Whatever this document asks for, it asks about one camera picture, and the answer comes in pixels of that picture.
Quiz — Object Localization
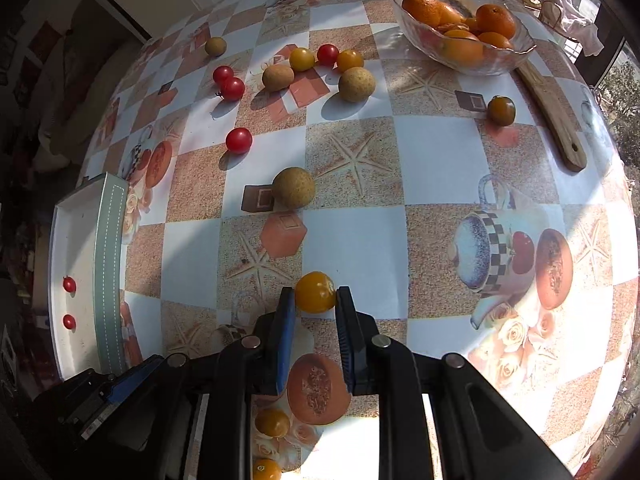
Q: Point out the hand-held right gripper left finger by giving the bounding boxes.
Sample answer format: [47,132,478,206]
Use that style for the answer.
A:
[150,287,297,480]

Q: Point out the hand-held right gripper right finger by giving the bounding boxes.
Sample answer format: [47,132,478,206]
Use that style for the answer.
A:
[334,286,574,480]

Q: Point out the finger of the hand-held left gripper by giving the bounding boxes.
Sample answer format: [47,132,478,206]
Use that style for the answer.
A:
[61,355,170,428]

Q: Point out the yellow cherry tomato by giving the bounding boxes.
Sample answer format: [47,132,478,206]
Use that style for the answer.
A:
[252,458,283,480]
[336,49,365,73]
[255,408,291,438]
[289,47,316,72]
[294,271,337,314]

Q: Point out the white tray with grey rim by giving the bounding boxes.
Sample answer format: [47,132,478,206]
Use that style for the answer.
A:
[48,172,129,382]

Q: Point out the brown potato centre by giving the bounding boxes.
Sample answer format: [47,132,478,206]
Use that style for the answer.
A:
[271,167,316,209]

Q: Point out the checkered printed tablecloth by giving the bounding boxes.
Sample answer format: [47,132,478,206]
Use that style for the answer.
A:
[75,0,640,480]

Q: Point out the large potato upper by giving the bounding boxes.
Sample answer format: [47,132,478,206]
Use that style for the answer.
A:
[338,66,376,103]

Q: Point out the small potato upper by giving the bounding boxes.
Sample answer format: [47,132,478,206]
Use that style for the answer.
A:
[261,64,295,92]

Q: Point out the dark green-orange tomato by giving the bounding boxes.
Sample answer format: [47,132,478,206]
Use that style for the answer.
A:
[487,95,516,127]

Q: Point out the wooden cutting board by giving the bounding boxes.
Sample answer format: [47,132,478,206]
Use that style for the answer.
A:
[400,0,589,174]

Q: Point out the clear glass bowl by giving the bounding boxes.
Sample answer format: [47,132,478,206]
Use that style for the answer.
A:
[389,0,537,77]

